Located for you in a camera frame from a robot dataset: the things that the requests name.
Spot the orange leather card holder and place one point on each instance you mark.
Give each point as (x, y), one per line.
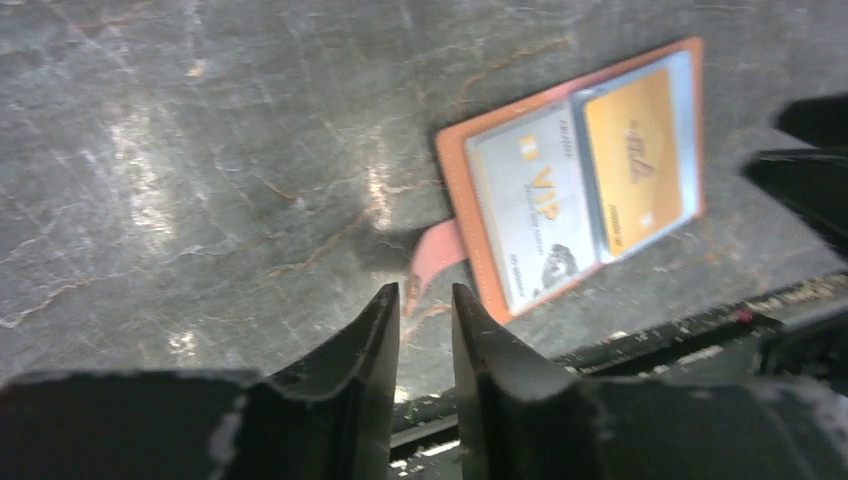
(464, 237)

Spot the gold credit card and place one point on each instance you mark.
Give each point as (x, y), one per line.
(631, 131)

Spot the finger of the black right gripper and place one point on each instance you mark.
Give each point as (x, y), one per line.
(812, 183)
(820, 121)

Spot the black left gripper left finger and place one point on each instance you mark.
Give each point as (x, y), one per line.
(326, 416)

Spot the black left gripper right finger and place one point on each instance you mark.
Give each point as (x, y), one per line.
(596, 424)

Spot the silver VIP card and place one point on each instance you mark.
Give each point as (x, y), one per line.
(529, 179)

